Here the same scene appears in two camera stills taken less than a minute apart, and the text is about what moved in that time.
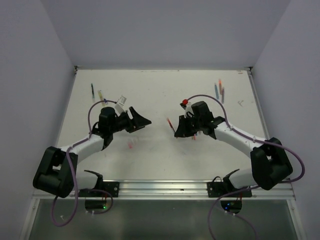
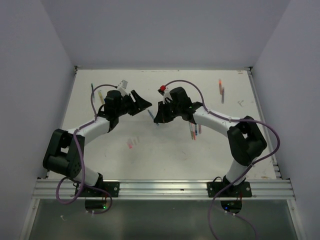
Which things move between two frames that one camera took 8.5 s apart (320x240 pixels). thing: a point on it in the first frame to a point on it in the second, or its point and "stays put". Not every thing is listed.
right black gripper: (182, 130) to (162, 116)
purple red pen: (223, 96) stays put
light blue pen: (217, 92) to (153, 117)
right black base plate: (217, 189) stays put
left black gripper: (132, 125) to (140, 105)
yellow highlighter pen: (101, 97) stays put
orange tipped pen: (220, 86) stays put
